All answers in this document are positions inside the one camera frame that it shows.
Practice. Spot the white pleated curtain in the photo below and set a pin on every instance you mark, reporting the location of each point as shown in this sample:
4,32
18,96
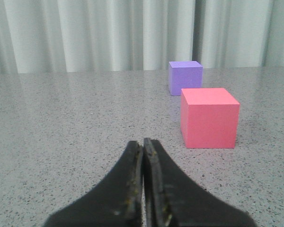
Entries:
113,35

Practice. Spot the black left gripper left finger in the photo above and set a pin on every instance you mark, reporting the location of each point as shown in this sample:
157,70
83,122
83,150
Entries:
113,202

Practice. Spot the pink foam cube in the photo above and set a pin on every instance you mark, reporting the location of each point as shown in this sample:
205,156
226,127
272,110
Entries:
208,118

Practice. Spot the purple foam cube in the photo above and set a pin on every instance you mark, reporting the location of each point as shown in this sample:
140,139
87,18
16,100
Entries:
184,74

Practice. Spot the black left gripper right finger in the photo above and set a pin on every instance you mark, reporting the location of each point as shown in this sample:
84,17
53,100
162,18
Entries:
174,200

